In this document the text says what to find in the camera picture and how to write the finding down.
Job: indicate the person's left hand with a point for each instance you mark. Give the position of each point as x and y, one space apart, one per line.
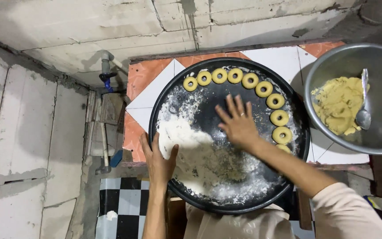
159 166

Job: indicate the person's right hand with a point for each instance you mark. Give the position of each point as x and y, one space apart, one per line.
240 127

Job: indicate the black round metal tray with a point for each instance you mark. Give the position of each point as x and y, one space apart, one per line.
207 109

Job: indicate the white flour heap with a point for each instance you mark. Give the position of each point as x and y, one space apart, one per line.
186 136

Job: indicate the blue plastic piece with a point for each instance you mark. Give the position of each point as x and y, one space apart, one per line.
116 158

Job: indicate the row of raw dough rings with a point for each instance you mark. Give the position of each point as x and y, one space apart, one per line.
250 80

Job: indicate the black white checkered mat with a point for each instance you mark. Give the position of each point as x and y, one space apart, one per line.
124 205

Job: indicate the white scrap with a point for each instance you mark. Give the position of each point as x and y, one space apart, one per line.
111 215

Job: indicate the weathered wooden rack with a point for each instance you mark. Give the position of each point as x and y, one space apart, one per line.
93 132

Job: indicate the yellow dough lump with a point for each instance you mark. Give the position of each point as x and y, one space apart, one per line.
337 103

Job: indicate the blue water tap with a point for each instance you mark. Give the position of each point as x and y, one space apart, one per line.
107 79

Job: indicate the grey water pipe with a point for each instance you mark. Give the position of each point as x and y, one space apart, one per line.
105 61

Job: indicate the steel spoon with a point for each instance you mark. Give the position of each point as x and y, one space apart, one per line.
363 116

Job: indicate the beige shirt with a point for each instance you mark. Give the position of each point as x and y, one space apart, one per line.
347 215

